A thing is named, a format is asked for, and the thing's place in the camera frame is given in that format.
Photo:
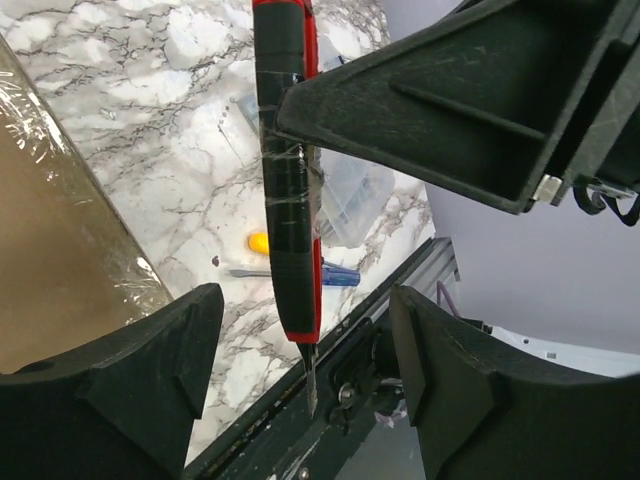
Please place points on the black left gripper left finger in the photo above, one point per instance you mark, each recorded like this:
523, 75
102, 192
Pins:
119, 407

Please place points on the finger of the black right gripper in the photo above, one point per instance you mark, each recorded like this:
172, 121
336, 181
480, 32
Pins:
507, 103

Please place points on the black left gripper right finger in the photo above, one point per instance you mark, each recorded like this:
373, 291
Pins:
484, 409

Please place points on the brown cardboard express box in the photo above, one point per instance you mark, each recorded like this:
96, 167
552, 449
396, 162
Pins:
71, 271

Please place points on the red black utility knife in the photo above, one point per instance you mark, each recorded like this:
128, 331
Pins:
284, 55

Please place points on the clear plastic parts box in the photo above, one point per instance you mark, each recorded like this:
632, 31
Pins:
354, 191

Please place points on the yellow handled screwdriver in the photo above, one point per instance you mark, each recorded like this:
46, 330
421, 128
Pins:
259, 243

